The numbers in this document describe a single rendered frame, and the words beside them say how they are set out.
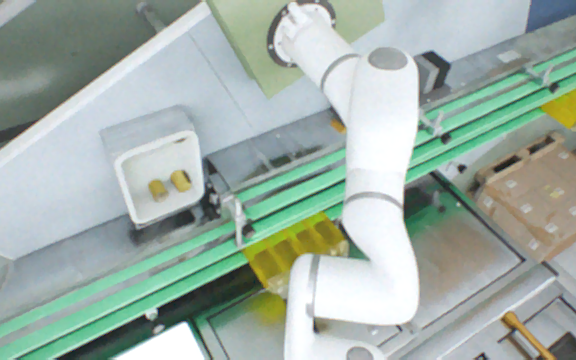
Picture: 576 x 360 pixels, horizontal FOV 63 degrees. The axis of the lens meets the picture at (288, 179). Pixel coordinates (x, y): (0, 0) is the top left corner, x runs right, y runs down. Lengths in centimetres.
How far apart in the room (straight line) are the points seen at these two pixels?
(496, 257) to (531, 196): 355
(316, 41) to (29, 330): 81
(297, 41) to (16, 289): 78
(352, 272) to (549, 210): 446
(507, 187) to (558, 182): 55
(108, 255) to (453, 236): 98
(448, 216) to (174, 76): 96
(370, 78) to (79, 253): 78
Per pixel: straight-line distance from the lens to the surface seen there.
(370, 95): 67
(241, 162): 116
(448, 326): 133
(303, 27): 91
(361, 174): 68
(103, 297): 113
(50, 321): 114
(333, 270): 65
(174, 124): 100
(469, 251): 151
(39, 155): 103
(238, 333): 122
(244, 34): 92
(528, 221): 486
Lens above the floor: 152
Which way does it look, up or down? 32 degrees down
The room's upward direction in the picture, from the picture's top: 141 degrees clockwise
